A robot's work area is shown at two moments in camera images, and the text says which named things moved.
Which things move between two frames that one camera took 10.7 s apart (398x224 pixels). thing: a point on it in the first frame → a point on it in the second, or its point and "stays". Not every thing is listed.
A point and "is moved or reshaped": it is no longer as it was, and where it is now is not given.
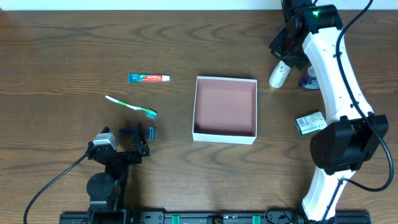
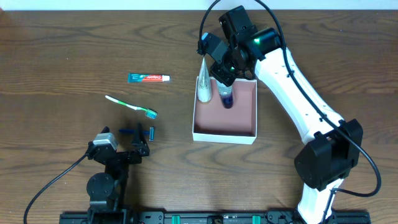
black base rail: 219,217 stays
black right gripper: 289,54 → 224,73
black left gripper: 121,156 stays
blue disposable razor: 151,132 stays
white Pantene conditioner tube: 279,74 is moved or reshaped
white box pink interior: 225,110 stays
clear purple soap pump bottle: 308,79 → 226,94
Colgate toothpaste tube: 134,77 stays
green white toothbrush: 148,112 stays
